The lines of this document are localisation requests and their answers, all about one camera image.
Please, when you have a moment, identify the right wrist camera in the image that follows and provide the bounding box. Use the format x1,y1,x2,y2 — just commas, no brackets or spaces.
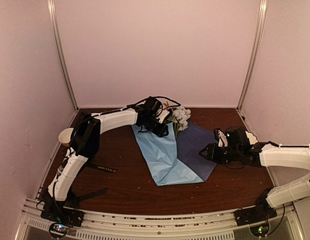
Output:
213,128,229,148

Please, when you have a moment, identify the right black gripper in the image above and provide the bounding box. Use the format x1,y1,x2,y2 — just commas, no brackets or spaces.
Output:
198,143,241,165

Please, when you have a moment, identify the scalloped white dish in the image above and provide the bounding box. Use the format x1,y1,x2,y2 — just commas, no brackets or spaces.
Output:
245,131,259,145

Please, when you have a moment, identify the right aluminium frame post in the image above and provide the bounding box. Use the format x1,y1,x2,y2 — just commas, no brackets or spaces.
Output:
236,0,268,112

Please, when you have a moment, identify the aluminium frame post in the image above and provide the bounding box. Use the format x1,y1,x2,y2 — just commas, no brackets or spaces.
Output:
236,0,268,112
47,0,79,112

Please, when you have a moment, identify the light blue flower stem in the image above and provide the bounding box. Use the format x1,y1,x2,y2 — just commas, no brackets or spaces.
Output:
173,106,191,138

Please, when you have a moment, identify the blue wrapping paper sheet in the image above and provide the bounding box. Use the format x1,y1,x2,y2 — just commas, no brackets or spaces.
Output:
132,121,217,186

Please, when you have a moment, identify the left aluminium frame post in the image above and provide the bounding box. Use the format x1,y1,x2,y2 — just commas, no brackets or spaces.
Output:
47,0,79,112

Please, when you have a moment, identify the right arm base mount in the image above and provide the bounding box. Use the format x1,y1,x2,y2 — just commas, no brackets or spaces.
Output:
234,200,277,238

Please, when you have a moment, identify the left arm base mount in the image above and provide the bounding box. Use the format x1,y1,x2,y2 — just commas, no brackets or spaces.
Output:
40,206,84,239

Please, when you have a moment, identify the small white bowl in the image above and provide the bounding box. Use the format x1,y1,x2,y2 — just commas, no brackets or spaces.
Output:
58,127,74,148

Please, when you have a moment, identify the aluminium front rail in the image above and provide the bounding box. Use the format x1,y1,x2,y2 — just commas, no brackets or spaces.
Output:
19,196,301,240

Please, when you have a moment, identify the black ribbon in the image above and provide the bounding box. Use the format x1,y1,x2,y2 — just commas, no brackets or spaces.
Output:
65,161,118,209

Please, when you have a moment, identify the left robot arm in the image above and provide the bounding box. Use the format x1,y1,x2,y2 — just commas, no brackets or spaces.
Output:
42,96,180,222

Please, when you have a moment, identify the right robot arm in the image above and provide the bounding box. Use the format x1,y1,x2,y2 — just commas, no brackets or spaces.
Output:
198,126,310,221

